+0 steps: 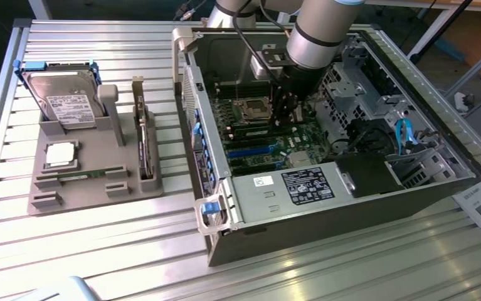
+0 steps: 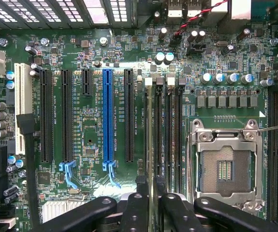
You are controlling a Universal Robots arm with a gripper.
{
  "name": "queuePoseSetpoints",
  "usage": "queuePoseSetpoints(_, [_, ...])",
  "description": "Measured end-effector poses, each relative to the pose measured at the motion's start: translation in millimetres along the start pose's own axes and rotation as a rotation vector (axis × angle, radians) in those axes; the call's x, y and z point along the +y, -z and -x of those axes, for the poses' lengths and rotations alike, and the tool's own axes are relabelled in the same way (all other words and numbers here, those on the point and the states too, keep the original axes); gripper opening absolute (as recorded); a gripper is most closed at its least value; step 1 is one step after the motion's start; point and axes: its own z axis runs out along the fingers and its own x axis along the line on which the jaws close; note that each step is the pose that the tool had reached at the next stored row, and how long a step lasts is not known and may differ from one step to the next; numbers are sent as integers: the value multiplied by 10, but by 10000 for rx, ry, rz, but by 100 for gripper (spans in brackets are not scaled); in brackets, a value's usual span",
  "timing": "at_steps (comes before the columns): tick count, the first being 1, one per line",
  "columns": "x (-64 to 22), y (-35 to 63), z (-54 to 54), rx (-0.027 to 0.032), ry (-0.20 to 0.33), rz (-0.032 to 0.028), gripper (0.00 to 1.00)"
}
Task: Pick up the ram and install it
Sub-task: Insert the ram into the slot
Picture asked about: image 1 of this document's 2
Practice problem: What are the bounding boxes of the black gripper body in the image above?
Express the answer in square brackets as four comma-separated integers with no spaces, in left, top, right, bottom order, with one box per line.
[270,61,326,103]

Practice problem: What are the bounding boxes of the installed green RAM stick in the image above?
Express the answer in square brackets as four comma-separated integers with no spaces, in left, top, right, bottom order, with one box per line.
[232,124,273,139]

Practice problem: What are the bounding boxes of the CPU socket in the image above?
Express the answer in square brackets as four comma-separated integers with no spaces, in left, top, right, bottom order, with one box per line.
[231,98,273,122]

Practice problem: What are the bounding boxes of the green motherboard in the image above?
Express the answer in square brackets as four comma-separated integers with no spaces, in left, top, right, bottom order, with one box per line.
[211,80,334,177]

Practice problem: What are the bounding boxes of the blue expansion slot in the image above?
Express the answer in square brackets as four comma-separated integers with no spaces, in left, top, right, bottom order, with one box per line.
[227,142,280,159]

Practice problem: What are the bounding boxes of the silver chipset heat sink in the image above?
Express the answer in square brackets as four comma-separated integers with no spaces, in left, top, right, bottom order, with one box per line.
[286,151,318,167]

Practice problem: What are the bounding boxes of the silver power supply unit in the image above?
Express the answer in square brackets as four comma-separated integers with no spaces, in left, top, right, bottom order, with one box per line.
[231,161,356,224]

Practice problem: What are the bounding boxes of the graphics card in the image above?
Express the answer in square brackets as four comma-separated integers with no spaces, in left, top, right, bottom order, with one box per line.
[132,76,159,182]

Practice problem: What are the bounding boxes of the metal disk bay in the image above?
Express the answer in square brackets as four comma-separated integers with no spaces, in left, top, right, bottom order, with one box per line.
[384,146,453,189]

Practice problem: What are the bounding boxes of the open black PC case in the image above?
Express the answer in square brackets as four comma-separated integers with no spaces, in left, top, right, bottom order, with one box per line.
[172,26,481,268]

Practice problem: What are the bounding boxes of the white power strip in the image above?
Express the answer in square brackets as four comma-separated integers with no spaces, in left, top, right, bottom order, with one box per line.
[453,92,476,111]

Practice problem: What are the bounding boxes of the hard disk in blue carrier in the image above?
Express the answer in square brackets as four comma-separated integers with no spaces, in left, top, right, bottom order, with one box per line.
[12,58,108,130]

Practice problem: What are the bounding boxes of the grey parts rack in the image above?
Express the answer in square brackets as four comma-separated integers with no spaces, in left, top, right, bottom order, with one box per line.
[28,83,167,218]

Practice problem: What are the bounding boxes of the silver CPU chip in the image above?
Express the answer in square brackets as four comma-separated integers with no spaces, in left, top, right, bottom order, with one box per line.
[44,144,77,166]

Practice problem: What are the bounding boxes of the light blue plastic object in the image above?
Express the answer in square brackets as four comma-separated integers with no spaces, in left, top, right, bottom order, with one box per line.
[12,275,100,301]

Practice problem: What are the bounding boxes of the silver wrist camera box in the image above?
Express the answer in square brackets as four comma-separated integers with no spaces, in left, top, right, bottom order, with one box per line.
[249,43,288,81]

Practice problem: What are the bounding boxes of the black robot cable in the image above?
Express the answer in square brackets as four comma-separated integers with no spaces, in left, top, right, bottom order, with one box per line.
[231,0,288,83]

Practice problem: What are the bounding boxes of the blue disk wire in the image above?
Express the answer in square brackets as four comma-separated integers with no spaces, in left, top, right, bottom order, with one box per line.
[393,118,418,155]

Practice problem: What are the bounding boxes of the hanging cable plugs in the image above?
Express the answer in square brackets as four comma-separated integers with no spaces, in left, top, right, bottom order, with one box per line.
[172,0,208,22]

